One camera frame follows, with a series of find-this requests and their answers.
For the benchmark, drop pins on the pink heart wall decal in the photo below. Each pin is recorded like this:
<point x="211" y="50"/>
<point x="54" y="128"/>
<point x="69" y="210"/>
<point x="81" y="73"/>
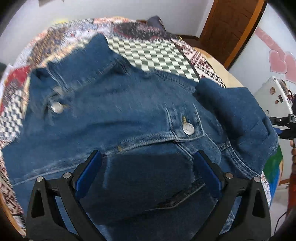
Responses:
<point x="278" y="62"/>

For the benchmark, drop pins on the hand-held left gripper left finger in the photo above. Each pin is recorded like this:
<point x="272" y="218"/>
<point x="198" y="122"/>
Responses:
<point x="89" y="176"/>

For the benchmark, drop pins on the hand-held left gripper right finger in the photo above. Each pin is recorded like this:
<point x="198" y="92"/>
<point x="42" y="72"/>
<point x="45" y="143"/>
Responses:
<point x="208" y="176"/>

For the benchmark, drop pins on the patterned woven blanket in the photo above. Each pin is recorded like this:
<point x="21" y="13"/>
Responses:
<point x="152" y="51"/>

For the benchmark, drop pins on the brown wooden door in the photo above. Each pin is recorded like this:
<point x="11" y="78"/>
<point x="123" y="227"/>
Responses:
<point x="226" y="23"/>

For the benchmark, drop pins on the blue denim jacket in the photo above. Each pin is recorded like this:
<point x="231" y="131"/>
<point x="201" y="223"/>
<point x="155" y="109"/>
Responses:
<point x="129" y="104"/>

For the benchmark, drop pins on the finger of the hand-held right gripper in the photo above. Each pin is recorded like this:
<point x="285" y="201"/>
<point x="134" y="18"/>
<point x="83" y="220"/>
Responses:
<point x="288" y="134"/>
<point x="278" y="121"/>

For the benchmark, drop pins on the white appliance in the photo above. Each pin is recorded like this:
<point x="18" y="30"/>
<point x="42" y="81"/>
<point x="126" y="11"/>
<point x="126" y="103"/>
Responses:
<point x="270" y="95"/>

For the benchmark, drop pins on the person's right hand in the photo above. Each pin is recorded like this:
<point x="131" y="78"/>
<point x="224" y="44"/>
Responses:
<point x="293" y="158"/>

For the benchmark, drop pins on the dark cloth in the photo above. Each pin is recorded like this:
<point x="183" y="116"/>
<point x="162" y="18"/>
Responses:
<point x="156" y="22"/>

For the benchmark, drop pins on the green blue printed sheet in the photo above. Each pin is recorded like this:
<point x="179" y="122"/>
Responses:
<point x="275" y="166"/>

